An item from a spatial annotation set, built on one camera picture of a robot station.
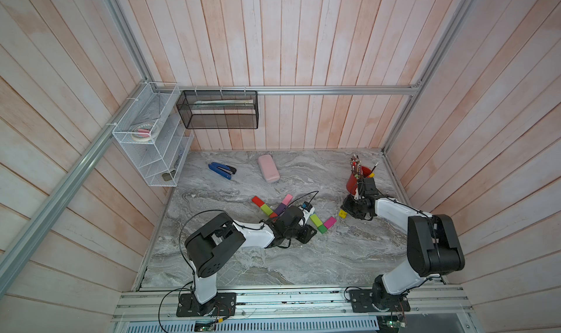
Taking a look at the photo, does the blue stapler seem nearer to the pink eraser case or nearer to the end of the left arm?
the pink eraser case

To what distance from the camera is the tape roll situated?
0.72m

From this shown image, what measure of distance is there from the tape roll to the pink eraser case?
54 centimetres

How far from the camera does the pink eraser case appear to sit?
3.52 ft
